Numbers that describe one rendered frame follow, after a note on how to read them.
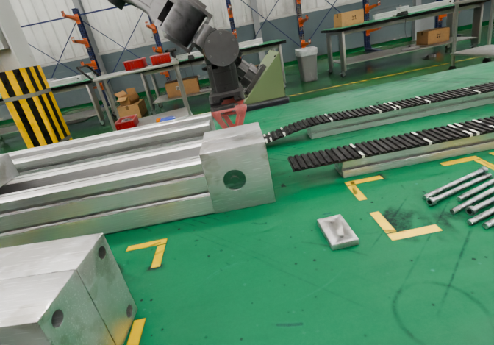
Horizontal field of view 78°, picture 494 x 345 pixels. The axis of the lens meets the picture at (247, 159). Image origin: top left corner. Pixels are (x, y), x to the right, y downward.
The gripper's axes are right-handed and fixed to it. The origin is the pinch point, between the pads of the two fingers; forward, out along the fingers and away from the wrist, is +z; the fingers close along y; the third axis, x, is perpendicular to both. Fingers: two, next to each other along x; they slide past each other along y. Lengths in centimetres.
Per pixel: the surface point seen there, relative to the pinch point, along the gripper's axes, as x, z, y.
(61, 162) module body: -35.2, -2.0, 4.1
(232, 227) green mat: -1.7, 4.2, 28.2
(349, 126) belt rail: 23.8, 3.2, 1.8
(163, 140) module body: -14.1, -2.3, 3.9
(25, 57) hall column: -202, -37, -269
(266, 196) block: 3.6, 3.0, 24.0
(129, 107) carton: -190, 62, -462
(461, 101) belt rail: 47.7, 2.8, 1.1
